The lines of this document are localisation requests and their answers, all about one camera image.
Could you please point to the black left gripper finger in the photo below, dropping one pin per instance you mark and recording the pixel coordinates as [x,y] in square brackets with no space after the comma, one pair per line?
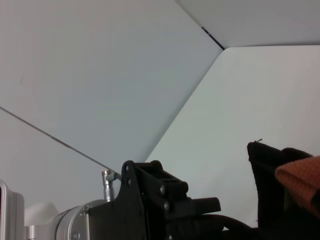
[175,190]
[162,232]

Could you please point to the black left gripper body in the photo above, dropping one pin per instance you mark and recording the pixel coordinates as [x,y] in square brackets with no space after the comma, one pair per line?
[117,222]

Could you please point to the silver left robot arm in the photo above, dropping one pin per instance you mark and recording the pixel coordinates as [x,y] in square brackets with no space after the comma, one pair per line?
[72,222]

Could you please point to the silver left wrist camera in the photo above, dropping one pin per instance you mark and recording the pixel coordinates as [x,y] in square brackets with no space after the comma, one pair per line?
[12,212]

